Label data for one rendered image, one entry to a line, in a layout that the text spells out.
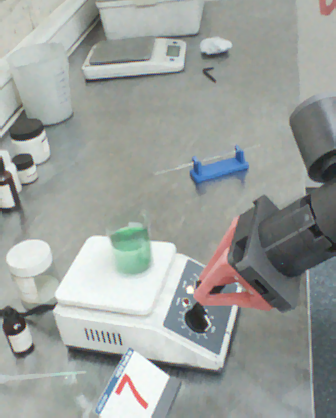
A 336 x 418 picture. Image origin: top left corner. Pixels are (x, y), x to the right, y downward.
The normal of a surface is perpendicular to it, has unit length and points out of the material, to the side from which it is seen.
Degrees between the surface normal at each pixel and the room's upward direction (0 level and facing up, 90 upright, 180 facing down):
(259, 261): 50
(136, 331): 90
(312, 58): 90
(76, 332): 90
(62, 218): 0
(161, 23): 93
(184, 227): 0
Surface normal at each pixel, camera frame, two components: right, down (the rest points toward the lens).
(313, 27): -0.22, 0.59
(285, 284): 0.64, -0.47
